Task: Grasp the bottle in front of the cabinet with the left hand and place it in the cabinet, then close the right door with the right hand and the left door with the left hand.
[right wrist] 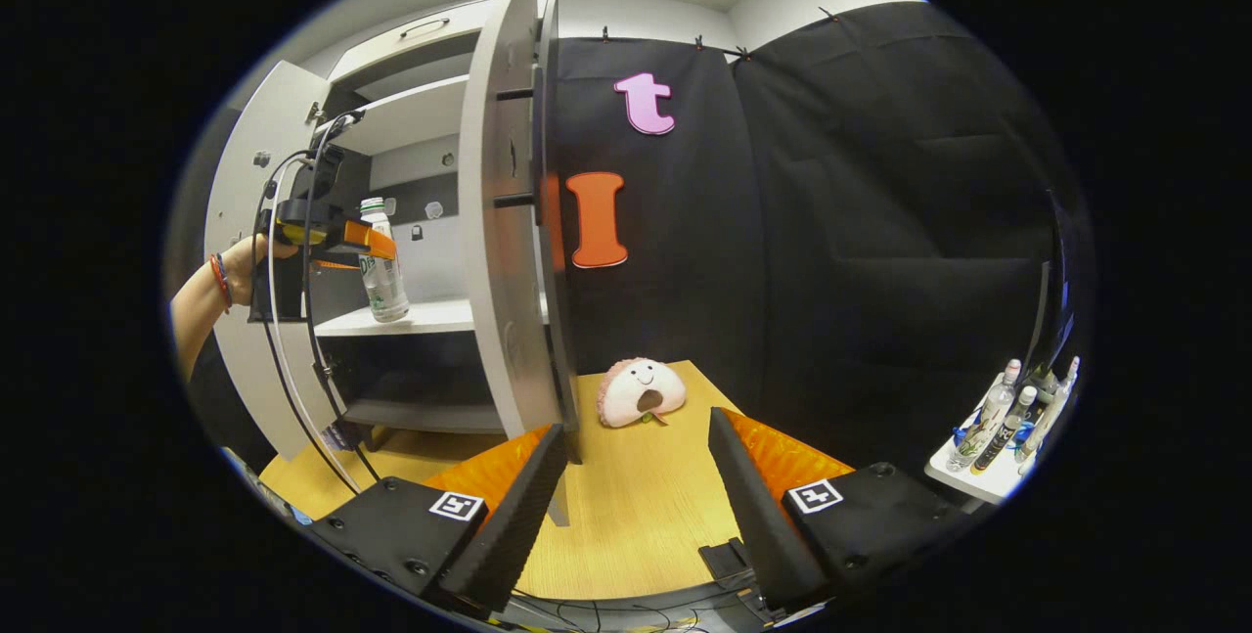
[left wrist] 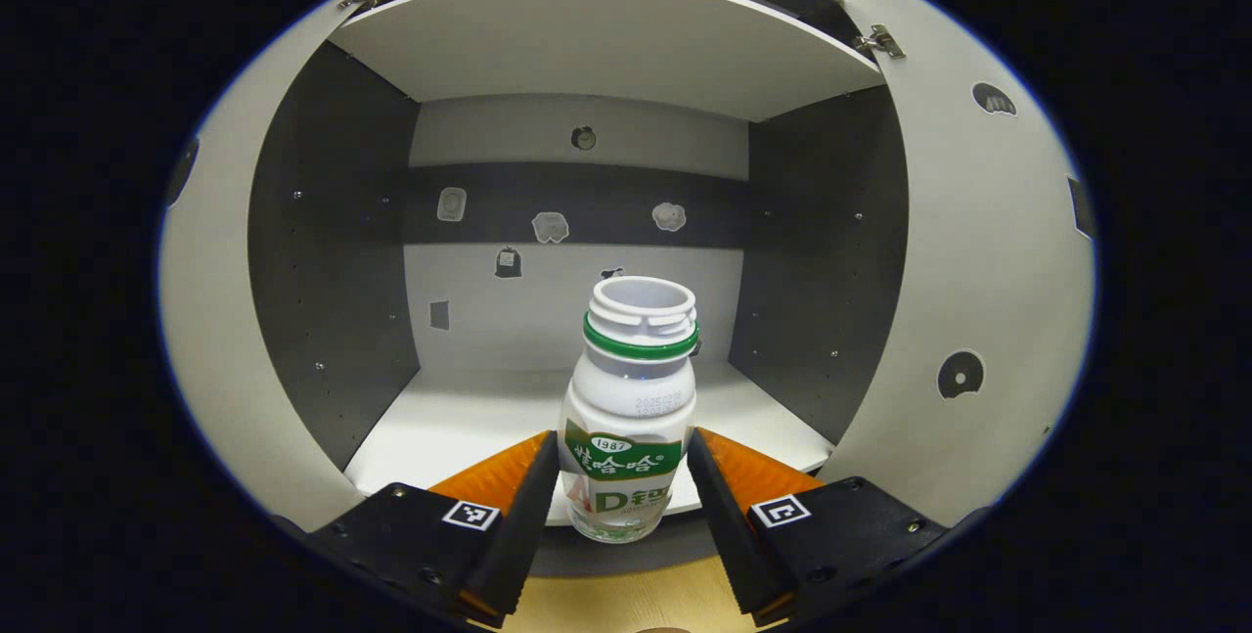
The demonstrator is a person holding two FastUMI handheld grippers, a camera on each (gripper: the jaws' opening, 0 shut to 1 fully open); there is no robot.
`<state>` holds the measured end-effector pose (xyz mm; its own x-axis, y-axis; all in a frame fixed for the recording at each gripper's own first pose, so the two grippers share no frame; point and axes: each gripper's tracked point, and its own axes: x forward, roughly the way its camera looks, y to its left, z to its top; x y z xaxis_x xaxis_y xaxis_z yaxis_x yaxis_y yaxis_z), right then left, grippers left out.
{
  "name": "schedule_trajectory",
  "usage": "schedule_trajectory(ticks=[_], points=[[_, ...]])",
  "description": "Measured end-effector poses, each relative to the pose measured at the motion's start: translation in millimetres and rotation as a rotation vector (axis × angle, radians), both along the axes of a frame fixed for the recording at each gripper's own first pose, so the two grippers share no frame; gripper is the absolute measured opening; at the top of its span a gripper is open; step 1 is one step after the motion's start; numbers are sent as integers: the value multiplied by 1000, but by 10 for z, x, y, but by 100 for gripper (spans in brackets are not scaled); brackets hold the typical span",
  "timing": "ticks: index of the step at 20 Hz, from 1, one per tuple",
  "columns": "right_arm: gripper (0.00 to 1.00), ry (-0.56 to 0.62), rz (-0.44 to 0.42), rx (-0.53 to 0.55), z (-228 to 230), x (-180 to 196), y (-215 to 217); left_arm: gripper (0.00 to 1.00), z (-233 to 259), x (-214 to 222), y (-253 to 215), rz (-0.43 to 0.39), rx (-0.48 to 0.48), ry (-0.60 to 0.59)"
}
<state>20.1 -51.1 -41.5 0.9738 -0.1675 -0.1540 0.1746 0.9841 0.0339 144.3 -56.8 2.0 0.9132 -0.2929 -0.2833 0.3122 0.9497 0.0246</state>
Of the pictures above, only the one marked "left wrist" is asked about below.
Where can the white drink bottle green label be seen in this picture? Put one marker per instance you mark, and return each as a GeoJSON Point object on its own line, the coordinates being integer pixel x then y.
{"type": "Point", "coordinates": [626, 398]}

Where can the white cabinet door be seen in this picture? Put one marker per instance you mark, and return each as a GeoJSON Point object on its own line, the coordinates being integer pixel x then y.
{"type": "Point", "coordinates": [978, 251]}
{"type": "Point", "coordinates": [215, 320]}

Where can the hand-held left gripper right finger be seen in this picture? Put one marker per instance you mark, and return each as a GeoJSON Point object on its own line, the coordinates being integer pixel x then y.
{"type": "Point", "coordinates": [729, 535]}

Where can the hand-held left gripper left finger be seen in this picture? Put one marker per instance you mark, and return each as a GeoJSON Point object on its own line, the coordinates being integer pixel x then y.
{"type": "Point", "coordinates": [514, 535]}

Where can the white cabinet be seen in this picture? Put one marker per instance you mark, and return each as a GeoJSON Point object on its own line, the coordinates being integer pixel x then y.
{"type": "Point", "coordinates": [333, 271]}

